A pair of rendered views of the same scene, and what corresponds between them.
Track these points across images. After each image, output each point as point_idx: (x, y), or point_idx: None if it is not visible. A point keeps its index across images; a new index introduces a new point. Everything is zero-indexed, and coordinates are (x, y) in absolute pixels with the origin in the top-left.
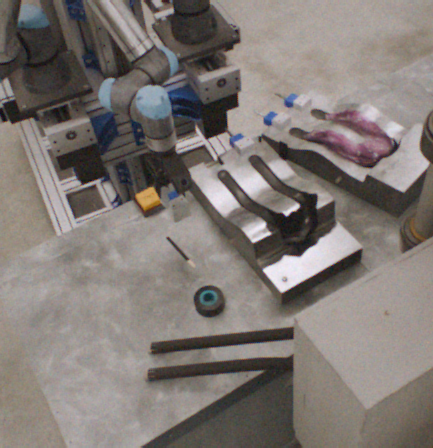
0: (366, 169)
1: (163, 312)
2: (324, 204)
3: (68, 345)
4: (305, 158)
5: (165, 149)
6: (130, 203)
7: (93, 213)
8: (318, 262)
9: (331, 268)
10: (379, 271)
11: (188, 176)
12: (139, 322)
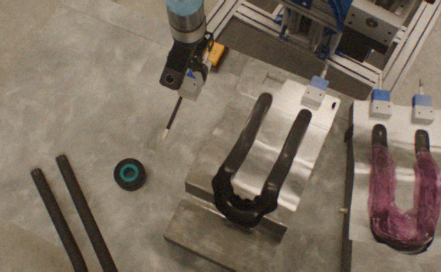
0: (368, 233)
1: (102, 143)
2: (275, 220)
3: (35, 93)
4: (349, 162)
5: (176, 39)
6: None
7: (258, 9)
8: (218, 250)
9: (222, 265)
10: None
11: (178, 78)
12: (83, 131)
